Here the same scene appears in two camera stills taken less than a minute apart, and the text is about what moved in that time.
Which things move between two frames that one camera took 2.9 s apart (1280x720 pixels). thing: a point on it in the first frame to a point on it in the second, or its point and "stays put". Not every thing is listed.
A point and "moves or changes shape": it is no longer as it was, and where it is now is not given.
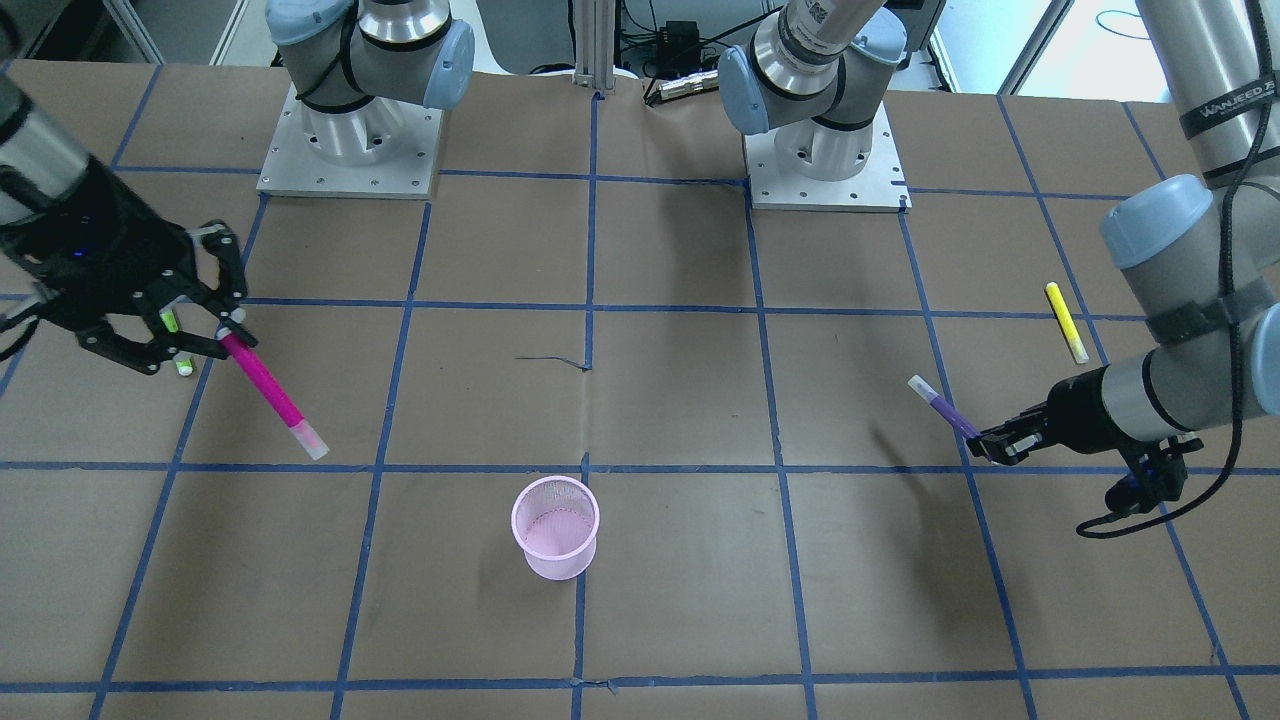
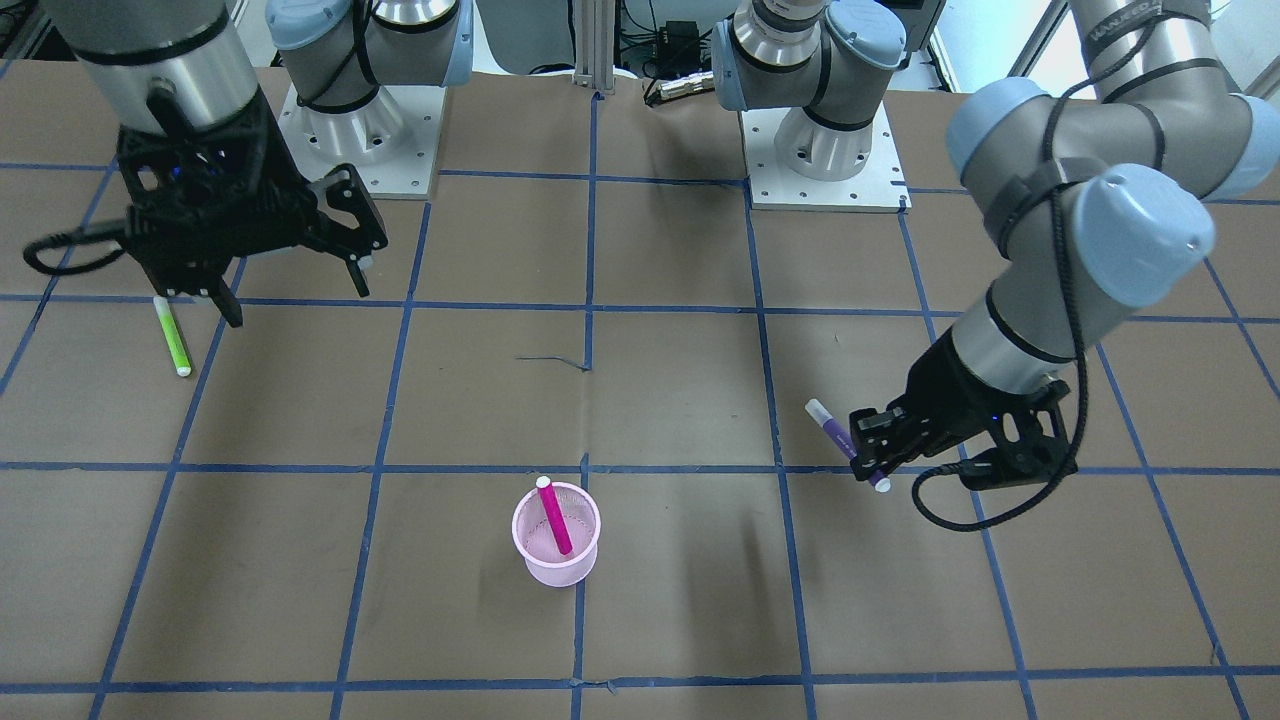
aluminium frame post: [594, 24] stays put
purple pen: [945, 409] moves or changes shape
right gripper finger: [145, 356] to [227, 303]
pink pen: [255, 368] to [557, 515]
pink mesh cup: [555, 520] stays put
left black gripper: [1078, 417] to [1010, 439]
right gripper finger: [221, 239] to [351, 244]
